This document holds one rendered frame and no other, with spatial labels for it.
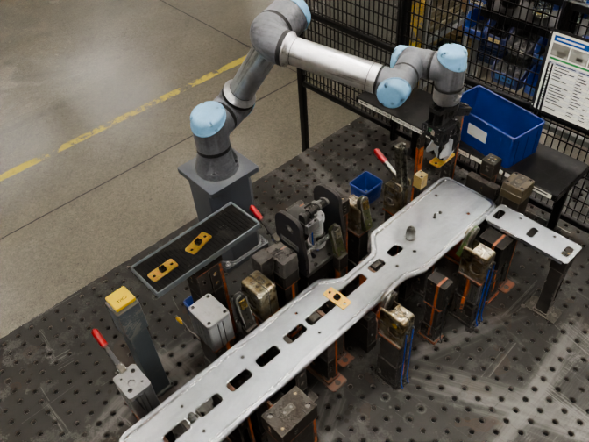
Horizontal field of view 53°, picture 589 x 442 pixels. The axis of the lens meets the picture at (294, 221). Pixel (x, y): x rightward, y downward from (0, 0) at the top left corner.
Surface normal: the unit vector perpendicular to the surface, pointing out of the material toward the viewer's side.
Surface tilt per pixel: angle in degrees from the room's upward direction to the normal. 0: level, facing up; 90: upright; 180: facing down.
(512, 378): 0
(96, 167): 0
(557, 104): 90
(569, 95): 90
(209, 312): 0
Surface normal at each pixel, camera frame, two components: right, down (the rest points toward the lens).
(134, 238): -0.06, -0.71
